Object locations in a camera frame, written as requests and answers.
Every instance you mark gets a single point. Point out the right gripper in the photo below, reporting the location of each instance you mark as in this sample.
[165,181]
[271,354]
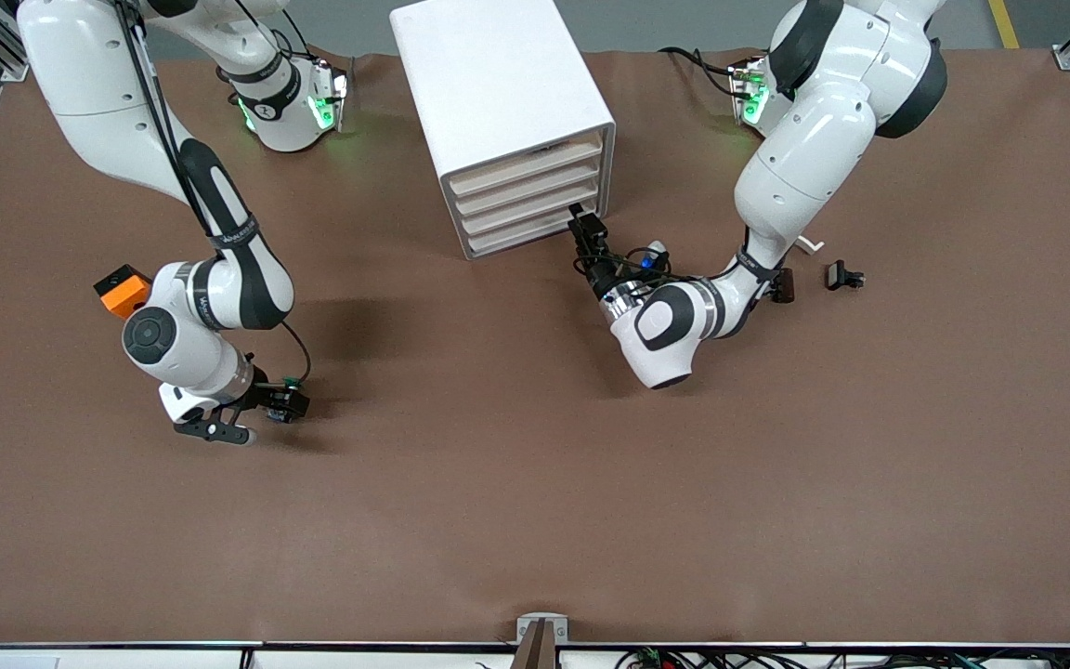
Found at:
[267,395]

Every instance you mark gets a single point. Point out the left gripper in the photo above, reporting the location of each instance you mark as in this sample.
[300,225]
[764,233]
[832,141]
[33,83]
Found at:
[602,273]

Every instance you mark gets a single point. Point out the green push button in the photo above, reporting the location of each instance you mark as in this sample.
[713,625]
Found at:
[293,380]

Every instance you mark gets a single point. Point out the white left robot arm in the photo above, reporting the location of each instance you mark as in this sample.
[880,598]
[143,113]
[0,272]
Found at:
[804,158]

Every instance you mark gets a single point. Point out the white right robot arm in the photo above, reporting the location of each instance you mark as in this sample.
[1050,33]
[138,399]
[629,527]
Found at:
[89,84]

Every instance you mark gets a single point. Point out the small brown part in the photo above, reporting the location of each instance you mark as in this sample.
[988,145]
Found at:
[784,286]

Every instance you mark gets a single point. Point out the brown table cover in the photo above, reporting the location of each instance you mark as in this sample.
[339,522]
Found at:
[498,465]

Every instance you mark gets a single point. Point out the orange block with hole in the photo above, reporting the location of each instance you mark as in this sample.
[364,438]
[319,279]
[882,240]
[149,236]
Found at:
[122,293]

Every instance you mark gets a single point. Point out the small black clip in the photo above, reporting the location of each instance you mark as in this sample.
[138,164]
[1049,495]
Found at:
[840,275]

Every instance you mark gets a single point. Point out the white table edge rail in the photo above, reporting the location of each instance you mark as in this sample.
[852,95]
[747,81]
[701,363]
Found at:
[126,660]

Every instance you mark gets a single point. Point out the grey metal bracket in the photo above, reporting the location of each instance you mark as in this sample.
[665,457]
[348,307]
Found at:
[560,632]

